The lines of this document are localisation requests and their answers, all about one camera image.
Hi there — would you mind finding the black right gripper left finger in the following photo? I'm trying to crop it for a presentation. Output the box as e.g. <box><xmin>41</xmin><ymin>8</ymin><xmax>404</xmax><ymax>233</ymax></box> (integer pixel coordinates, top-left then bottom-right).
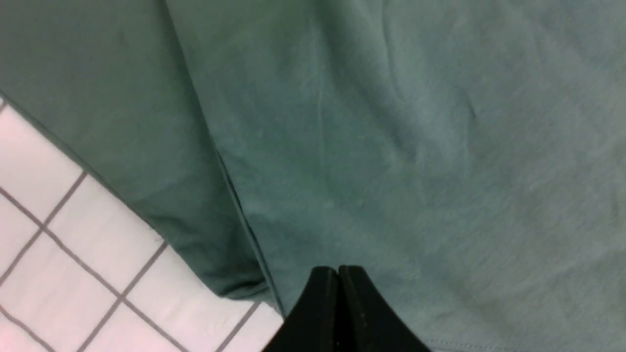
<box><xmin>264</xmin><ymin>266</ymin><xmax>338</xmax><ymax>352</ymax></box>

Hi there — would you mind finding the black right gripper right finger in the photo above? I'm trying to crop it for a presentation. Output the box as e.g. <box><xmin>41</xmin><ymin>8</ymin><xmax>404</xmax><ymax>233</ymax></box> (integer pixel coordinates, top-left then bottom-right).
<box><xmin>336</xmin><ymin>265</ymin><xmax>430</xmax><ymax>352</ymax></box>

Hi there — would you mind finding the green long-sleeved shirt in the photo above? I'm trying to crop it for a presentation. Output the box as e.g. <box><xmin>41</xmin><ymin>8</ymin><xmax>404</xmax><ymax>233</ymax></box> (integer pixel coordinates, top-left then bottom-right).
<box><xmin>0</xmin><ymin>0</ymin><xmax>626</xmax><ymax>352</ymax></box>

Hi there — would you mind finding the white grid tablecloth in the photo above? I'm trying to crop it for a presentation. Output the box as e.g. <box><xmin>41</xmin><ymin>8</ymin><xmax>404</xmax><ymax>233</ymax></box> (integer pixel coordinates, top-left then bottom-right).
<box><xmin>0</xmin><ymin>102</ymin><xmax>282</xmax><ymax>352</ymax></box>

